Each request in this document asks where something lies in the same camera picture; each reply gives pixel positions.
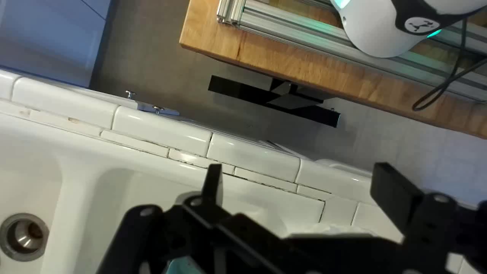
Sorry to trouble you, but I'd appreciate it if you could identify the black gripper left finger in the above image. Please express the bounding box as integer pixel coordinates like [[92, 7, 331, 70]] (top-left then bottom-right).
[[97, 164, 285, 274]]

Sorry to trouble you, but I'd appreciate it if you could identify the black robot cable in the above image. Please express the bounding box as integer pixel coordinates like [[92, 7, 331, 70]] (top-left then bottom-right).
[[412, 16, 487, 112]]

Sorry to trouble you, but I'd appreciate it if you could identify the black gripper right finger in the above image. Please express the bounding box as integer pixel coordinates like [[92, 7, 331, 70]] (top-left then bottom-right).
[[355, 162, 487, 274]]

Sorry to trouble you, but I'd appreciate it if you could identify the white ceramic double sink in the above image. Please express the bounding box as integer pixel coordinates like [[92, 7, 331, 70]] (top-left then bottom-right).
[[0, 70, 399, 274]]

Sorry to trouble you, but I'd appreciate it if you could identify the steel sink drain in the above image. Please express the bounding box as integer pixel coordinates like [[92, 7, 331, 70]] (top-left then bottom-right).
[[0, 213, 49, 261]]

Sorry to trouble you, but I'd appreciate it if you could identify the aluminium extrusion frame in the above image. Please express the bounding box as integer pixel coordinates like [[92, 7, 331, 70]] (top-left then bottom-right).
[[217, 0, 487, 100]]

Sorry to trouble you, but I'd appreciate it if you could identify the black base bracket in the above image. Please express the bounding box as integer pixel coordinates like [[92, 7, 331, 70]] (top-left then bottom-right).
[[209, 76, 342, 127]]

